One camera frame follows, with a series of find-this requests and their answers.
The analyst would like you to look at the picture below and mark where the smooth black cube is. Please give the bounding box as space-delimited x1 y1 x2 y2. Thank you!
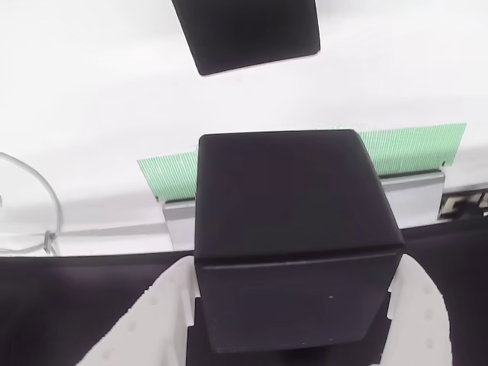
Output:
170 0 322 77
193 129 405 354

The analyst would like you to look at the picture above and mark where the black sign with white letters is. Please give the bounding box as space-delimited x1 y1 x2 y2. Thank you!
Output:
437 190 488 221

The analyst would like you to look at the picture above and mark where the plain green striped tape strip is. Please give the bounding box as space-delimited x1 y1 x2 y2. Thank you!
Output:
136 121 468 202

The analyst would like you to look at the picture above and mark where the white cable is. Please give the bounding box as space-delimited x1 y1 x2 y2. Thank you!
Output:
0 151 65 255

